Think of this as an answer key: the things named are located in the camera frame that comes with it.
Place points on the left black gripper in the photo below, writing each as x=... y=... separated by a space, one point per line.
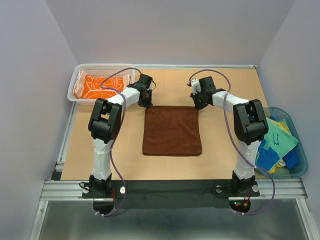
x=147 y=104

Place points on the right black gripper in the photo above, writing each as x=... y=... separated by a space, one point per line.
x=199 y=106

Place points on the brown towel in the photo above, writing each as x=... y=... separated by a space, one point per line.
x=171 y=131

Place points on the orange Doraemon towel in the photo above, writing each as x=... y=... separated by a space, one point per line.
x=88 y=87

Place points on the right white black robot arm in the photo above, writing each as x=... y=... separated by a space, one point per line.
x=249 y=123

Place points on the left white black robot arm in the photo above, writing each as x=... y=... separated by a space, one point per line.
x=104 y=125

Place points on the white perforated plastic basket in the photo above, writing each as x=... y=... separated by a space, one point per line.
x=97 y=70

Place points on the yellow towel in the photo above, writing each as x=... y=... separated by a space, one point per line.
x=282 y=124

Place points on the teal patterned towel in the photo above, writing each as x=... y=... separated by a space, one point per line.
x=275 y=142

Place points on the blue towel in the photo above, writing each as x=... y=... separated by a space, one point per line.
x=291 y=160

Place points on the teal plastic tub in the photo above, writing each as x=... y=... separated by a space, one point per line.
x=282 y=155

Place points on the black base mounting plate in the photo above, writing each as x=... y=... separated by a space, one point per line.
x=166 y=194

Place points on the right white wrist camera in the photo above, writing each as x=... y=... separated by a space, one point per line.
x=195 y=85

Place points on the aluminium frame rail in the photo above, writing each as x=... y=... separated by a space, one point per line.
x=69 y=190

